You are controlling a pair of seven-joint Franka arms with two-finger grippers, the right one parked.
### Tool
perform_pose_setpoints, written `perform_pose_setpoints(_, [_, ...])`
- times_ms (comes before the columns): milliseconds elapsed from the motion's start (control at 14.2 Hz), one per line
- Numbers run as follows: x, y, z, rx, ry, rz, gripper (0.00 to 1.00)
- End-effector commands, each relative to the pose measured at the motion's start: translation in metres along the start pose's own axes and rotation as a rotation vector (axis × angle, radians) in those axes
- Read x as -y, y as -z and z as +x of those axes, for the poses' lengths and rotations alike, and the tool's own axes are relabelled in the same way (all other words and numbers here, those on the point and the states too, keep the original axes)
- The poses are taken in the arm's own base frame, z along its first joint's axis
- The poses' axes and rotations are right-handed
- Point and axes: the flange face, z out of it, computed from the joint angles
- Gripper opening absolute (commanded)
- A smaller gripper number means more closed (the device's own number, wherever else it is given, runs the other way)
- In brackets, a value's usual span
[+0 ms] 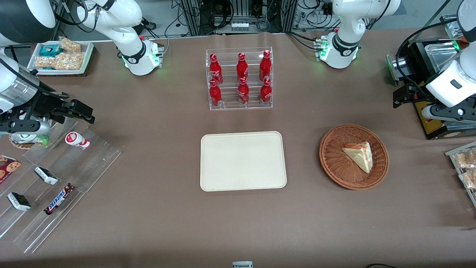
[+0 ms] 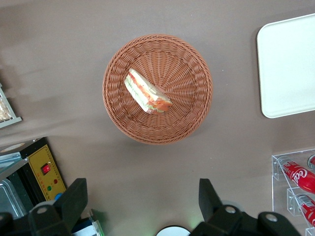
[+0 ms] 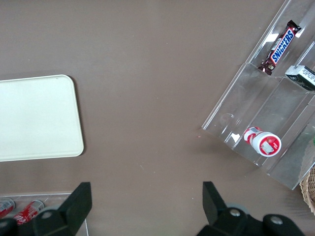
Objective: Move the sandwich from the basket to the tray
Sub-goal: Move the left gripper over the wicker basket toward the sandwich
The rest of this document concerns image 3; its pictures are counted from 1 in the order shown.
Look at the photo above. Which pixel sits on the red cola bottle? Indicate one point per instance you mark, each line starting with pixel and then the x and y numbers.
pixel 28 212
pixel 6 207

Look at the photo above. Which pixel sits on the clear acrylic tiered stand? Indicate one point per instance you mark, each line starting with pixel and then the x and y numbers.
pixel 246 98

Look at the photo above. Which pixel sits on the red white yogurt drink bottle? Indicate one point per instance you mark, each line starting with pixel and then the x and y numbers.
pixel 267 145

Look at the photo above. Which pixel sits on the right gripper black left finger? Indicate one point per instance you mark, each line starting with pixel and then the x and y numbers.
pixel 73 211

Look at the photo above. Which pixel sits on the clear acrylic bottle rack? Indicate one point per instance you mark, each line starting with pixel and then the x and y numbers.
pixel 56 197

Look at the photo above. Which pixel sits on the small wicker basket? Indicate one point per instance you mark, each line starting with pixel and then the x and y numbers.
pixel 310 191

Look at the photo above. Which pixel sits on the Snickers chocolate bar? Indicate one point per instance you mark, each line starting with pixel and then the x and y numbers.
pixel 280 46

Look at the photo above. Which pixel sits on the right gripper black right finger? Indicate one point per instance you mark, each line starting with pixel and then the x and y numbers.
pixel 216 211

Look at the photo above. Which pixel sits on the cream rectangular tray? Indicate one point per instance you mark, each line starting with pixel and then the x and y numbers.
pixel 37 118

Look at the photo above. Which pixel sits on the black white snack box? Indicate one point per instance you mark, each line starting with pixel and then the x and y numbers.
pixel 302 76

